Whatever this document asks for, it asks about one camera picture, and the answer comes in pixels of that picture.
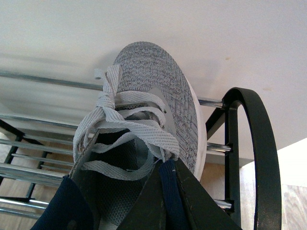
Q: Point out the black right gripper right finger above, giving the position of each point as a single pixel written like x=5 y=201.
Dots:
x=201 y=210

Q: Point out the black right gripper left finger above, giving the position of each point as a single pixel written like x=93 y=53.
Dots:
x=148 y=212

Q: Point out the grey knit sneaker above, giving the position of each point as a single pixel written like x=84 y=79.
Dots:
x=146 y=116

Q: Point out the black metal shoe rack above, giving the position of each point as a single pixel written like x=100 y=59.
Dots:
x=268 y=199

